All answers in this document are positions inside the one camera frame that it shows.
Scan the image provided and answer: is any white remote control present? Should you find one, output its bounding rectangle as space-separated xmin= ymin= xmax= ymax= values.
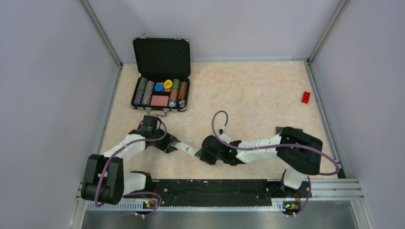
xmin=171 ymin=142 xmax=198 ymax=156

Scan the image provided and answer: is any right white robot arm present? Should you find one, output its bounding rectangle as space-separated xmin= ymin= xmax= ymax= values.
xmin=195 ymin=126 xmax=323 ymax=197

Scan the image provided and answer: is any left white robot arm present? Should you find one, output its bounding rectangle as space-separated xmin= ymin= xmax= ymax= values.
xmin=80 ymin=115 xmax=177 ymax=207

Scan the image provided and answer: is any pink playing card deck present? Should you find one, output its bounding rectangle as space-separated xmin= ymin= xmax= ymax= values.
xmin=150 ymin=95 xmax=169 ymax=107

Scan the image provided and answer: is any blue round chip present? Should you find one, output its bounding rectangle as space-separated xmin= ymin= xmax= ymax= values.
xmin=154 ymin=83 xmax=164 ymax=92

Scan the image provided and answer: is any black poker chip case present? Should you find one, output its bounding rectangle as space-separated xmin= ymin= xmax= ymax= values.
xmin=130 ymin=37 xmax=191 ymax=113

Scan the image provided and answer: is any yellow round chip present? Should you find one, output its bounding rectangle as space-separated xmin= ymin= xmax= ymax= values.
xmin=163 ymin=80 xmax=173 ymax=89

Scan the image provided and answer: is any dark grey building baseplate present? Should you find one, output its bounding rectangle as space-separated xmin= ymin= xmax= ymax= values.
xmin=276 ymin=126 xmax=303 ymax=135

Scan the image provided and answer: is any red building brick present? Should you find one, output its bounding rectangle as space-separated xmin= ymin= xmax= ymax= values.
xmin=301 ymin=91 xmax=311 ymax=104

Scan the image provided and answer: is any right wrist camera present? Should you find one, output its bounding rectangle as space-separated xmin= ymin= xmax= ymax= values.
xmin=219 ymin=125 xmax=231 ymax=144

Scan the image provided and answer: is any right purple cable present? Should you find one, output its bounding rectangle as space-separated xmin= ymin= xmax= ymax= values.
xmin=211 ymin=110 xmax=341 ymax=217

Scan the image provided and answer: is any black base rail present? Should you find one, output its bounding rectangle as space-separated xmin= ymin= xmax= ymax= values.
xmin=79 ymin=178 xmax=364 ymax=217

